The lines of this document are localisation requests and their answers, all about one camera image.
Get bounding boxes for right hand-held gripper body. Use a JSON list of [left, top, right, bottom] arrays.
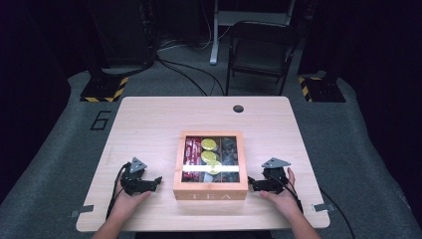
[[261, 156, 292, 194]]

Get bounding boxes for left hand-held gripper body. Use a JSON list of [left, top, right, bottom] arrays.
[[119, 156, 148, 197]]

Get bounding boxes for wooden tea box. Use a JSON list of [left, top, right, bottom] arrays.
[[172, 129, 250, 201]]

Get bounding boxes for person's left hand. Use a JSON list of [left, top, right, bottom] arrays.
[[113, 191, 152, 220]]

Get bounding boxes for person's right hand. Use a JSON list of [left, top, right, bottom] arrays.
[[259, 167, 303, 220]]

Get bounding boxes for bunch of dark sachets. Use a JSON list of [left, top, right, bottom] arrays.
[[220, 136, 239, 182]]

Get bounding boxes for round gold foil packet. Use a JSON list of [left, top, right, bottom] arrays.
[[206, 160, 223, 175], [201, 137, 219, 150], [200, 150, 218, 163]]

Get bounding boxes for bunch of red sachets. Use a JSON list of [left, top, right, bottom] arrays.
[[184, 136, 203, 183]]

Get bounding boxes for person's dark clothing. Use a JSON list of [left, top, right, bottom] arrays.
[[133, 231, 274, 239]]

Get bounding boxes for black stand with striped base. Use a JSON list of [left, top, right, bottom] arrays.
[[79, 0, 129, 104], [297, 0, 346, 104]]

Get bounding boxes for black folding chair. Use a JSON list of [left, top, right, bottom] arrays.
[[225, 20, 301, 97]]

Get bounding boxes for left hand-held gripper cable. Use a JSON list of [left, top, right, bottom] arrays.
[[105, 161, 132, 221]]

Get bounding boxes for hand-held gripper cable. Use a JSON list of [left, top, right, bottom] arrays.
[[105, 161, 132, 221], [269, 174, 356, 239]]

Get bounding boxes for grey metal table bracket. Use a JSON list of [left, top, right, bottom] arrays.
[[312, 202, 335, 213], [70, 204, 96, 219]]

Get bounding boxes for right hand-held gripper cable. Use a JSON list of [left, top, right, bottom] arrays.
[[269, 174, 356, 239]]

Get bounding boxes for black floor cable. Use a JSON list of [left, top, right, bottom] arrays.
[[155, 57, 209, 98], [158, 59, 227, 97]]

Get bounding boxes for white floor cables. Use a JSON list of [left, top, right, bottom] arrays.
[[157, 0, 233, 53]]

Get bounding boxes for white desk frame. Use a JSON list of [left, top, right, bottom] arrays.
[[209, 0, 297, 66]]

